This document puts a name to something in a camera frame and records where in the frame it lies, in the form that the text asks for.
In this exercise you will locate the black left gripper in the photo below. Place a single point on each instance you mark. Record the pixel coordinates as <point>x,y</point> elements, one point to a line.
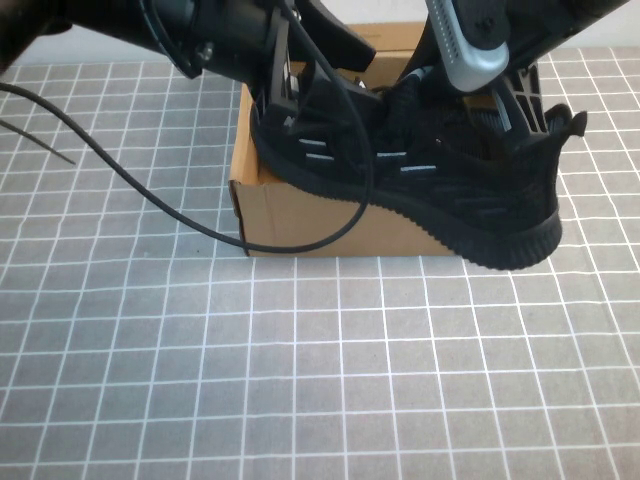
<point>280,60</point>

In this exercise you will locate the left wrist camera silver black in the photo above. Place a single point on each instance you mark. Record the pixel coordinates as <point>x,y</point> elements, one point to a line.
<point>335,45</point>

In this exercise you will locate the brown cardboard shoe box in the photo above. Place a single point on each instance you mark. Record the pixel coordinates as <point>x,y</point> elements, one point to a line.
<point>300,220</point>

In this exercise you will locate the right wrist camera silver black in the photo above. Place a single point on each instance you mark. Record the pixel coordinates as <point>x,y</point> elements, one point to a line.
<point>475,65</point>

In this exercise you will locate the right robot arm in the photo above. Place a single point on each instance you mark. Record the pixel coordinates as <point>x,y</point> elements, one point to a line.
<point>575,20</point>

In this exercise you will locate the black knit sneaker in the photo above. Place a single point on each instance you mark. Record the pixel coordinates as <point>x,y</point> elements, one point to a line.
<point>475,200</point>

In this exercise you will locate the thin black zip tie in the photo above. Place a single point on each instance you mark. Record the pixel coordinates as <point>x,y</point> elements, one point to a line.
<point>40,145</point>

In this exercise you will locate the grey checked tablecloth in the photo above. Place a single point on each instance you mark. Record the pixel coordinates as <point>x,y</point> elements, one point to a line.
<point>250,375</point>

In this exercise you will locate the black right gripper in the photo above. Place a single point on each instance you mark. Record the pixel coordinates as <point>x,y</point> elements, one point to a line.
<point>426,45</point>

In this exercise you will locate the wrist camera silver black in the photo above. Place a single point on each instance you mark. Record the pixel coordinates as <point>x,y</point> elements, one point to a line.
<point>475,65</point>
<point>335,45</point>

